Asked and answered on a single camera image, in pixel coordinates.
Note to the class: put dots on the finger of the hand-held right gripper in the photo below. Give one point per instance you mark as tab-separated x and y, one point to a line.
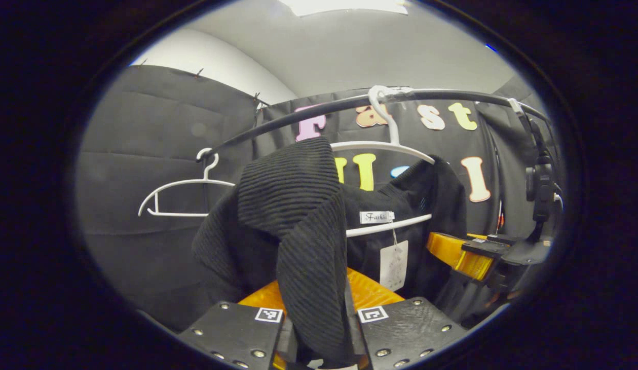
452	252
501	240

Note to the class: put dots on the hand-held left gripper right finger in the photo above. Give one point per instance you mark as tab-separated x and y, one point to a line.
401	334

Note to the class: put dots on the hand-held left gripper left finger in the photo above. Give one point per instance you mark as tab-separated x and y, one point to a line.
237	334

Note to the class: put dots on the black knit sweater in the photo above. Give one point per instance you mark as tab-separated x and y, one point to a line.
298	205

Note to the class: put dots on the white clothes hanger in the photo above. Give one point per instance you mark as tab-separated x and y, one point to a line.
401	222
195	181

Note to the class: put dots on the black metal clothes rack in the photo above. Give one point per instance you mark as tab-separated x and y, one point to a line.
452	93

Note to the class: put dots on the black backdrop cloth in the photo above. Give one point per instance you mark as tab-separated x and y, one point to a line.
144	128

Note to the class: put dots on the large ceiling light panel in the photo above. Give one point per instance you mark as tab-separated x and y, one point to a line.
344	6

